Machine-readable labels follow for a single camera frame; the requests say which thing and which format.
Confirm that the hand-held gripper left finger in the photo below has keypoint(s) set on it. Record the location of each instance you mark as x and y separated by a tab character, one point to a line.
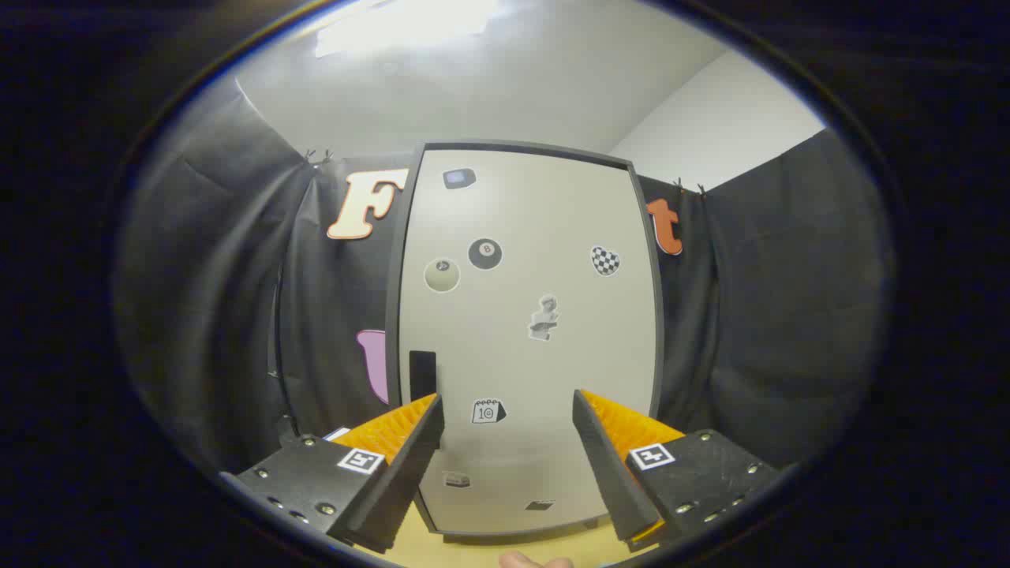
394	489

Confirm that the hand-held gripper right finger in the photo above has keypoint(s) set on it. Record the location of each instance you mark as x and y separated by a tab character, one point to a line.
615	473

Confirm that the light grey cabinet door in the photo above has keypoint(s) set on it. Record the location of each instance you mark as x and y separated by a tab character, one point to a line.
536	371

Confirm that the grey cabinet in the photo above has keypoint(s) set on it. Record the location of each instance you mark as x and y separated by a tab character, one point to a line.
392	300

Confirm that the black backdrop cloth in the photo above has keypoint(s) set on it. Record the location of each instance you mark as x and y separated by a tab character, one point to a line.
221	276

